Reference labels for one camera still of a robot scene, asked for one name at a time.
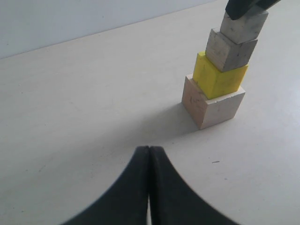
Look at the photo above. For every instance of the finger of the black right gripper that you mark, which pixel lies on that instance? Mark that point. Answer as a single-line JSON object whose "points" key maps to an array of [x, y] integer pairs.
{"points": [[237, 8]]}

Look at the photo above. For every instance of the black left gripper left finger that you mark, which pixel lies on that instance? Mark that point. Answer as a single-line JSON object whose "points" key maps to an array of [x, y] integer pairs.
{"points": [[126, 200]]}

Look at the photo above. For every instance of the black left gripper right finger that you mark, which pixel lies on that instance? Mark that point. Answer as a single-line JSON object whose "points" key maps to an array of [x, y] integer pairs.
{"points": [[172, 200]]}

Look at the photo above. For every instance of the small pale wooden cube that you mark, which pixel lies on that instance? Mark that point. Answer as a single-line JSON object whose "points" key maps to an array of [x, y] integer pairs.
{"points": [[246, 28]]}

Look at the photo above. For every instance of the medium grey wooden cube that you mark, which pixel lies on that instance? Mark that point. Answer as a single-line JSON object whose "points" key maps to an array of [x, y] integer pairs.
{"points": [[226, 55]]}

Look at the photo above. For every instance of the yellow cube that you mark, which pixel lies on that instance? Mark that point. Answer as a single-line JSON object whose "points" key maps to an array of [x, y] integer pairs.
{"points": [[213, 82]]}

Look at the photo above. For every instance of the large pale wooden cube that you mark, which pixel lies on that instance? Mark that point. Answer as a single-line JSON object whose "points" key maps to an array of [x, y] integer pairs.
{"points": [[209, 112]]}

